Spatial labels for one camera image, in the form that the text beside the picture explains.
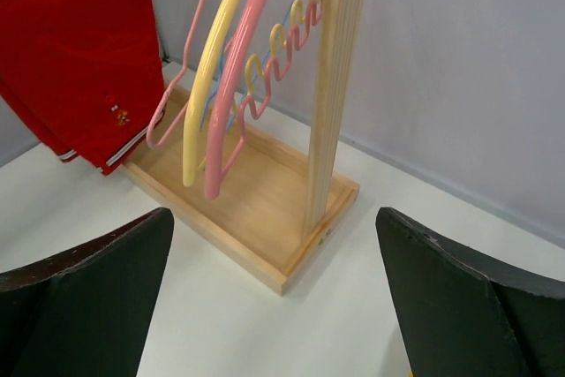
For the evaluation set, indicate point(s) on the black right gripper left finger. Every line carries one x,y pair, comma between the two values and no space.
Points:
86,311

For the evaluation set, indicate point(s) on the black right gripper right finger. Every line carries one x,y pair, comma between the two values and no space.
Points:
464,313

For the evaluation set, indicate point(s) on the red trousers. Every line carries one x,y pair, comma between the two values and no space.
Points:
84,76

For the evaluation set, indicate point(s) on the yellow plastic hanger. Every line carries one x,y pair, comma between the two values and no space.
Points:
223,27

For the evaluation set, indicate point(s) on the wooden clothes rack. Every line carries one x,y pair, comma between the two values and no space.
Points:
276,204

